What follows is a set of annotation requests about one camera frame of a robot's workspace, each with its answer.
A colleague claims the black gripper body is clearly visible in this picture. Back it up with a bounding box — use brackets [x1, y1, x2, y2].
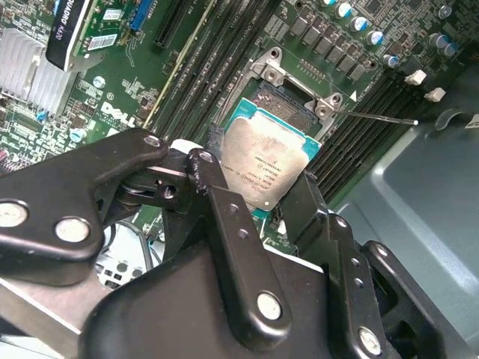
[80, 241, 340, 359]

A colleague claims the silver CPU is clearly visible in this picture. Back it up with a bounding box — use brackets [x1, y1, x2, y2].
[219, 96, 323, 222]

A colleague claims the thin wire locking lever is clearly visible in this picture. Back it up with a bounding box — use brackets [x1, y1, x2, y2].
[331, 108, 420, 126]

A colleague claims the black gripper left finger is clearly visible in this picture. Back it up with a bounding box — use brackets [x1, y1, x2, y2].
[0, 126, 292, 342]

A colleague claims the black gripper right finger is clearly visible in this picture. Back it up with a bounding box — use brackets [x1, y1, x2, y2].
[280, 172, 448, 359]

